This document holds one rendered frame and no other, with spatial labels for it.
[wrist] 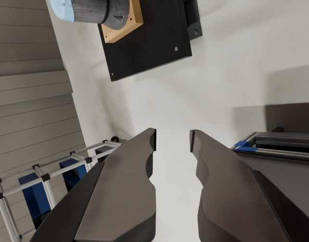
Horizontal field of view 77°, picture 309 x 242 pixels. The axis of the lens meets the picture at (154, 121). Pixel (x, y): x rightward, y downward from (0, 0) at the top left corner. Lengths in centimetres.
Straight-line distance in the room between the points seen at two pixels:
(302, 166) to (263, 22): 58
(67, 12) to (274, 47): 79
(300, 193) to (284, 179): 5
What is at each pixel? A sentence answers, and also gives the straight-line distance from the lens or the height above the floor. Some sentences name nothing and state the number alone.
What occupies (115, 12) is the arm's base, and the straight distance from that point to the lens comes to 93.
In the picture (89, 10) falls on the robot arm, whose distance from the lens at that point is 89.
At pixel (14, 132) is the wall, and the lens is 278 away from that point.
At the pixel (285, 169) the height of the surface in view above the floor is 34.
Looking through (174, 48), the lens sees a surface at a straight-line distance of 81.
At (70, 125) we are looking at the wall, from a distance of 289.
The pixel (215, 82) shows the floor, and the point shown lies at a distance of 106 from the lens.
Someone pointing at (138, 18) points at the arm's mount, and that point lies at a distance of 94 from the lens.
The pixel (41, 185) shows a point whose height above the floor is 77.
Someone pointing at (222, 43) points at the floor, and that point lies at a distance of 103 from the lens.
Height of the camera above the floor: 90
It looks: 38 degrees down
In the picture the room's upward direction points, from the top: 109 degrees counter-clockwise
